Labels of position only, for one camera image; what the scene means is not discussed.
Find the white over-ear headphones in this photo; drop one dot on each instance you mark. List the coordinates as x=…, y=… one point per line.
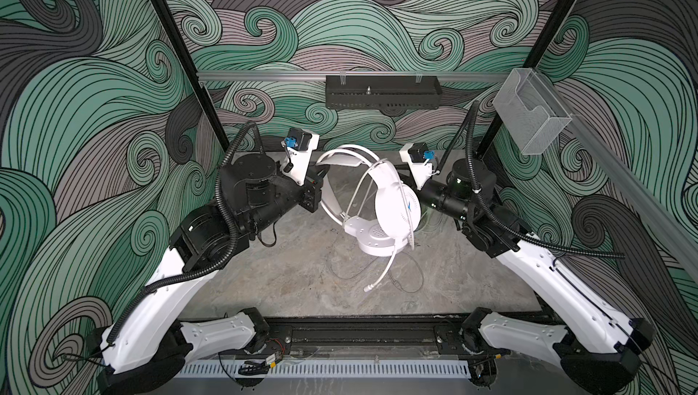
x=398, y=210

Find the black perforated wall tray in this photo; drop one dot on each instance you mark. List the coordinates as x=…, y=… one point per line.
x=391, y=93

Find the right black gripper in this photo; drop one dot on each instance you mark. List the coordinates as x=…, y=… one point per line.
x=422, y=191

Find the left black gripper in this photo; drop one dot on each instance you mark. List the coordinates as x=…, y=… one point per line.
x=309, y=191

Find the clear plastic wall bin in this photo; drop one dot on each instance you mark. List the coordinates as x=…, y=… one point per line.
x=532, y=110

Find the white slotted cable duct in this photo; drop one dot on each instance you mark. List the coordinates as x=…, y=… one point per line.
x=335, y=369

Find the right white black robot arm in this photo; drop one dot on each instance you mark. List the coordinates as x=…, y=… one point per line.
x=597, y=346

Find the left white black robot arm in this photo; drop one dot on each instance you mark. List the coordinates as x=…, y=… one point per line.
x=148, y=344

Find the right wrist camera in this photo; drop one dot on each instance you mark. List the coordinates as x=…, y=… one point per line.
x=421, y=162

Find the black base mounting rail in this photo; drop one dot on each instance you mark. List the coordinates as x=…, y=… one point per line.
x=438, y=333

